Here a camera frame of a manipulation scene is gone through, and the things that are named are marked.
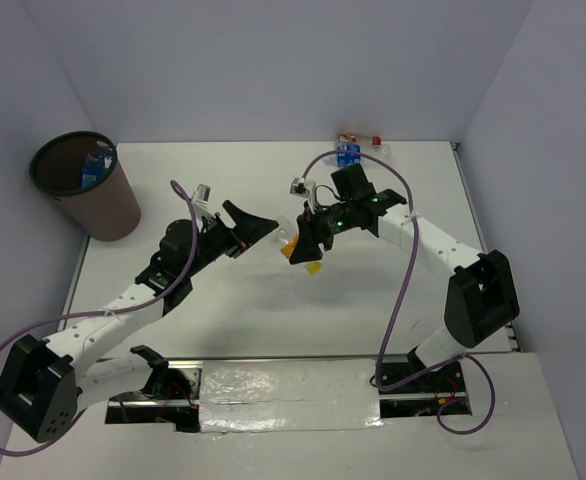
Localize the red label bottle red cap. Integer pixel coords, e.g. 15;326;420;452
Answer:
336;133;382;148

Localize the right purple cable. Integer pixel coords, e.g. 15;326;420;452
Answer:
300;149;497;437

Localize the blue label bottle white cap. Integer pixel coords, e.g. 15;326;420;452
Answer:
81;151;104;188

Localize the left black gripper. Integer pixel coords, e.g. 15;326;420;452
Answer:
184;200;278;278

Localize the metal base rail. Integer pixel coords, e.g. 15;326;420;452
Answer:
105;358;471;434

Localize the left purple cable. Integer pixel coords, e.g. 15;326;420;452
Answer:
0;179;200;457

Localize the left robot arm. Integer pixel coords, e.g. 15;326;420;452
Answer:
0;201;278;443

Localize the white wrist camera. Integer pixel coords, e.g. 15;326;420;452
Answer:
289;177;318;212
191;184;214;221

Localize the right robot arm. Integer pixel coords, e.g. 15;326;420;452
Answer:
287;164;520;391

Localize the orange label bottle yellow cap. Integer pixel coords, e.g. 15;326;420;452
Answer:
270;215;322;275

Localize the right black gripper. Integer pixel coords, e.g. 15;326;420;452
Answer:
289;200;355;265

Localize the purple cable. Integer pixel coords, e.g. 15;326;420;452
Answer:
0;179;200;457
300;149;497;437

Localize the silver foil tape sheet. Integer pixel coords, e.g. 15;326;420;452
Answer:
199;359;382;433

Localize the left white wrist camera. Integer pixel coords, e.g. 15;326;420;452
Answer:
191;184;214;221

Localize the brown round waste bin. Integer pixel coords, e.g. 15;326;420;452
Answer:
29;131;141;242

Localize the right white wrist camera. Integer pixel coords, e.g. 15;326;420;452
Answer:
289;177;318;212

